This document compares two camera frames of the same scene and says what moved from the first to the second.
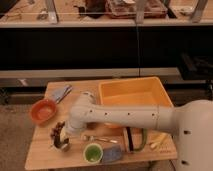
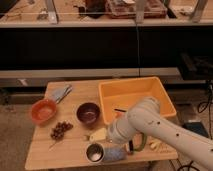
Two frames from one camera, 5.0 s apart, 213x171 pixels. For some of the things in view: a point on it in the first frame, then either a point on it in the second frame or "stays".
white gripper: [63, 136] -> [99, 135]
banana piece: [161, 140] stays
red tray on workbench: [126, 9] stays
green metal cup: [93, 153] stays
